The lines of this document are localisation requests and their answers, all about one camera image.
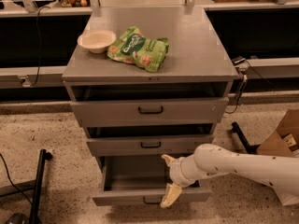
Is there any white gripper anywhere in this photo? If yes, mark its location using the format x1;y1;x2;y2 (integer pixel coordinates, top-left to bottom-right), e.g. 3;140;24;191
160;154;196;208

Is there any grey bottom drawer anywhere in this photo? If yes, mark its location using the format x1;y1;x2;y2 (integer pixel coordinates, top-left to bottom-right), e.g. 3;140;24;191
91;153;213;207

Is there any grey drawer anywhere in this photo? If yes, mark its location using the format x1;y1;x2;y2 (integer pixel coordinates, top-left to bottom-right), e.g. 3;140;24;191
68;84;228;127
87;124;213;156
91;153;213;207

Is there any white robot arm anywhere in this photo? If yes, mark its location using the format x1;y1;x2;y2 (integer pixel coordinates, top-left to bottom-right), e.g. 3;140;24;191
161;144;299;208

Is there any grey middle drawer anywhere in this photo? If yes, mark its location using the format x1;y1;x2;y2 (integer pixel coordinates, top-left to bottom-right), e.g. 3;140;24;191
87;124;213;156

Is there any grey top drawer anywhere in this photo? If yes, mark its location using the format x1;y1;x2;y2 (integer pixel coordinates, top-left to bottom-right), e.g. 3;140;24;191
68;84;228;127

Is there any grey drawer cabinet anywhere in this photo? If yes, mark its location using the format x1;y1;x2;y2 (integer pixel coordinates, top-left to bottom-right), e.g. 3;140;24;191
61;5;239;173

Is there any black stand leg right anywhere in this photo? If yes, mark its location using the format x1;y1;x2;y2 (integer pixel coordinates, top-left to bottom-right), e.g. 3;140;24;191
232;122;256;154

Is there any black stand leg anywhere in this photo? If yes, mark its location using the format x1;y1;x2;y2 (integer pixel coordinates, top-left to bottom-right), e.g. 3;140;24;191
29;149;52;224
232;122;256;154

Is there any cardboard box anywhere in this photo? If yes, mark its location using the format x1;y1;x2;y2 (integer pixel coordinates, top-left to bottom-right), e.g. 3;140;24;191
255;109;299;207

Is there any black stand leg left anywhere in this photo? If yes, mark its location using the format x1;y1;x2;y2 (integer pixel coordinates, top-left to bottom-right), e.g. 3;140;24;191
29;149;52;224

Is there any green snack bag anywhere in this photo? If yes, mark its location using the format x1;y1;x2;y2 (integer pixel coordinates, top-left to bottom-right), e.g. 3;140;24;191
107;26;169;73

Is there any black power adapter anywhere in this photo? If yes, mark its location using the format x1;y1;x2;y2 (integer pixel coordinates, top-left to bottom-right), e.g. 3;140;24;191
232;56;246;65

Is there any white bowl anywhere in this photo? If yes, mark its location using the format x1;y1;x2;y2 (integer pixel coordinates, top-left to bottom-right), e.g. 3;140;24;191
78;30;116;54

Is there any black cable left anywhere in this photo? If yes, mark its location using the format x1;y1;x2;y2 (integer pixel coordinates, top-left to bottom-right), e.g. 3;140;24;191
0;152;34;207

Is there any black hanging cable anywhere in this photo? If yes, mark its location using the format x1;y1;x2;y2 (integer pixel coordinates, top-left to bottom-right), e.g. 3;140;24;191
29;5;51;88

